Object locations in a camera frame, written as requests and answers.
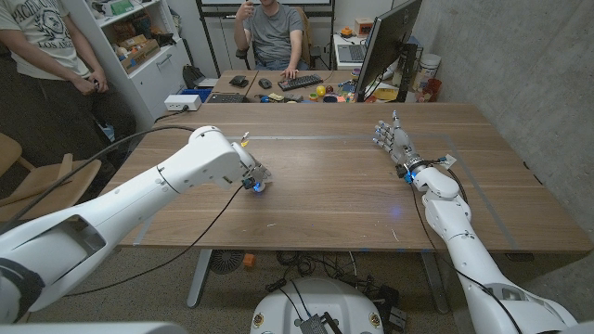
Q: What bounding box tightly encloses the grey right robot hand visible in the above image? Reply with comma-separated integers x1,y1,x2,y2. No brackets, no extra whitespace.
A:
372,109,427,180

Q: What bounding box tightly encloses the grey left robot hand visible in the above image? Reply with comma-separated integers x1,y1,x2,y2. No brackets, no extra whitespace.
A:
240,160,273,193

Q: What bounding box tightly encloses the white plastic bucket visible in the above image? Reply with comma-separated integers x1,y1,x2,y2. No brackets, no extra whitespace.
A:
417,53,442,89

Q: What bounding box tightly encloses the black dark keyboard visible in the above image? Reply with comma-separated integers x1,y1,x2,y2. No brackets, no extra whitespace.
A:
206,93,247,104

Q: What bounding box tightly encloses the round black floor fan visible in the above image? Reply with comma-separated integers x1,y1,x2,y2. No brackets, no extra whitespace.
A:
209,250,246,276

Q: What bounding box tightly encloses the wooden desk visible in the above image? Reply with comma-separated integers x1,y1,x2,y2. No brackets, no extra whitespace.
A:
209,69,368,104

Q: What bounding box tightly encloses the black computer monitor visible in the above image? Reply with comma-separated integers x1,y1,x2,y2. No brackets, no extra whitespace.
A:
354,0,423,103

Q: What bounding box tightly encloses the silver laptop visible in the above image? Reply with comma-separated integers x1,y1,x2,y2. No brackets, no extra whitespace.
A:
336,28,376,65

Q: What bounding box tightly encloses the white power strip box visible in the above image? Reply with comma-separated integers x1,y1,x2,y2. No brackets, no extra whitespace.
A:
163,94,203,112

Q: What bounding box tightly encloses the person in grey t-shirt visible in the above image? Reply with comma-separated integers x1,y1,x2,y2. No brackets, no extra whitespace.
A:
233,0,310,79

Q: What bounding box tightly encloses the white robot torso base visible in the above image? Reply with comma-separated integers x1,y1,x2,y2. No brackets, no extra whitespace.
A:
250,276,385,334

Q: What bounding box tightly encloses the white shelf cabinet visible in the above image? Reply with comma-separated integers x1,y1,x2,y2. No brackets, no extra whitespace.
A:
62,0,194,135

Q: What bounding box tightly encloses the cardboard box on shelf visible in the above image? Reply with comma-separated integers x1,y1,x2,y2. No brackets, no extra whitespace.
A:
119,38,161,75

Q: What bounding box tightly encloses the light wooden chair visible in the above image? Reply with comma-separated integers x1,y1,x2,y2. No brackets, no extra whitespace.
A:
0,132,103,269

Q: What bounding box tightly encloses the person in white printed t-shirt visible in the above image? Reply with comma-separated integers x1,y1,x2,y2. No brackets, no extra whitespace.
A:
0,0,137,161

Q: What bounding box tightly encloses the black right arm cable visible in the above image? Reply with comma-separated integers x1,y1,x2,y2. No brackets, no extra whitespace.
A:
407,157,524,334

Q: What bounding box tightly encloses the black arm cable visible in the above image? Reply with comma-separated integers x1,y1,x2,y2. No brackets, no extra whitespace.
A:
0,123,247,298
407,157,524,334

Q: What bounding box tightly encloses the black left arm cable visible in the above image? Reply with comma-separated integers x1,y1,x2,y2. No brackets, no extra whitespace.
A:
0,123,247,298

